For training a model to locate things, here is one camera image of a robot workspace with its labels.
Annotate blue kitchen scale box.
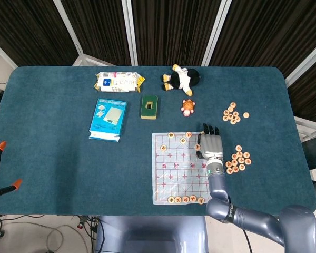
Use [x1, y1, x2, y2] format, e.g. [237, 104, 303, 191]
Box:
[88, 98, 128, 143]

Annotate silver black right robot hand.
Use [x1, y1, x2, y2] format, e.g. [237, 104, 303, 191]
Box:
[195, 123, 224, 161]

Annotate white tissue pack yellow ends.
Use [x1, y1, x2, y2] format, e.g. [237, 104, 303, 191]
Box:
[94, 71, 146, 93]

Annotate teal felt table cover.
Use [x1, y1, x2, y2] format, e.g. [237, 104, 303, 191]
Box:
[0, 65, 316, 216]

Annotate black white plush toy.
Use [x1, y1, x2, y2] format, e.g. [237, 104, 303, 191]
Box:
[162, 64, 203, 97]

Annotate pink orange turtle toy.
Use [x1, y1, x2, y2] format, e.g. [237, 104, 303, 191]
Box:
[181, 99, 196, 117]

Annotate translucent plastic xiangqi board sheet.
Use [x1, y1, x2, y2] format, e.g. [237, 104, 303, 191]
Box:
[151, 131, 210, 206]

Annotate black floor cable bundle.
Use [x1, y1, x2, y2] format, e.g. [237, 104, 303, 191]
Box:
[73, 215, 101, 243]

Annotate white floor cable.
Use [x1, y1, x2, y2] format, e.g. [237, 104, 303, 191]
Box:
[28, 226, 92, 253]

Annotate dark ribbed partition panel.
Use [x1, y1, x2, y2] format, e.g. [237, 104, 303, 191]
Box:
[202, 0, 316, 80]
[284, 36, 316, 126]
[0, 0, 81, 69]
[122, 0, 232, 66]
[52, 0, 137, 66]

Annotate yellow sponge green scouring pad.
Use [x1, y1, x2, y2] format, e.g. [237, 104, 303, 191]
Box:
[140, 95, 159, 121]

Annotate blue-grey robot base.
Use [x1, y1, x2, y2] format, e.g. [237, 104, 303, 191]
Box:
[94, 215, 209, 253]

